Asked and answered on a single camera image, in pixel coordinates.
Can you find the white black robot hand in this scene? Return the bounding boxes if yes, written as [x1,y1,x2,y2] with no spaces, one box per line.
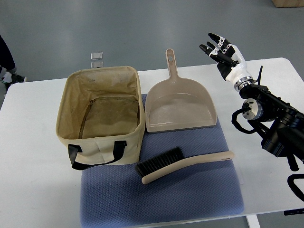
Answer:
[199,33,255,91]

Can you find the beige hand broom black bristles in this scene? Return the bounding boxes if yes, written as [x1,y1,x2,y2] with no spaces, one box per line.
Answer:
[135,147,235,184]

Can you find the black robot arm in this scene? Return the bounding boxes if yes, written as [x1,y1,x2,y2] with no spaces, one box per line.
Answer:
[231,77,304,200]

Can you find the beige plastic dustpan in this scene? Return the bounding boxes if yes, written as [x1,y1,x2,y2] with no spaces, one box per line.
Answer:
[145,49,218,133]

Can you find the cardboard box corner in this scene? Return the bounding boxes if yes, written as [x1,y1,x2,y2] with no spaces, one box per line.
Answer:
[272,0,304,8]

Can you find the lower metal floor plate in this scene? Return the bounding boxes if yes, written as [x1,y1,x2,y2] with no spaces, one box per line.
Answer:
[91,61,104,68]

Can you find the metal floor plate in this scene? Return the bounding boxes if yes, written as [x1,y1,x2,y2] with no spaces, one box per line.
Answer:
[91,52,103,60]
[91,61,104,68]

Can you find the upper metal floor plate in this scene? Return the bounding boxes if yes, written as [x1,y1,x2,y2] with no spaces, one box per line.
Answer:
[91,52,103,60]

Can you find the white table leg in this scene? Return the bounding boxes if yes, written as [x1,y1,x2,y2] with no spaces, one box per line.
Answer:
[246,215,261,228]

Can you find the black table control panel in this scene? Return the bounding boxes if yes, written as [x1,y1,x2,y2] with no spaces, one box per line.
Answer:
[284,208,304,216]

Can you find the blue textured mat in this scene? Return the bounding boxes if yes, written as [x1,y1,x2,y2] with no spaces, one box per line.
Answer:
[80,93,245,227]

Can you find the person leg with sneaker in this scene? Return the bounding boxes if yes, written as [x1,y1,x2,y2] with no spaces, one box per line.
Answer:
[0,37,27,86]

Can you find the beige fabric bag black handles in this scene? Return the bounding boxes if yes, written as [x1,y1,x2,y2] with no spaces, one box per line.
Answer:
[56,66,145,171]

